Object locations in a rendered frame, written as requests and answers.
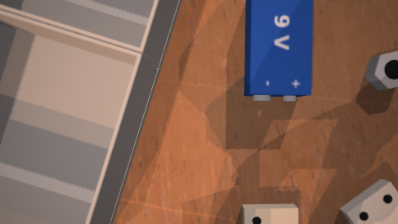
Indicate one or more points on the white domino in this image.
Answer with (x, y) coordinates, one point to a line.
(376, 205)

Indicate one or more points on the grey hex nut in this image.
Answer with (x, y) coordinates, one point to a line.
(382, 71)

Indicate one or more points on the grey rack of labelled bins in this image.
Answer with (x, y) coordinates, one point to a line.
(76, 81)

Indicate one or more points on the tan domino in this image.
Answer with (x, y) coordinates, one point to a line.
(269, 214)

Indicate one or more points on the blue 9v battery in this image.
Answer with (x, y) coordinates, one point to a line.
(278, 49)

